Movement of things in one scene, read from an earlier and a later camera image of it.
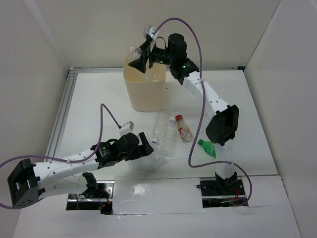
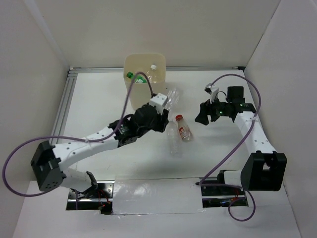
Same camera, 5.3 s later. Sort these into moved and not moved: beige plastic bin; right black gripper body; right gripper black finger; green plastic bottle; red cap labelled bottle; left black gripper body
Moved: right gripper black finger; green plastic bottle; right black gripper body; left black gripper body
Not moved: beige plastic bin; red cap labelled bottle
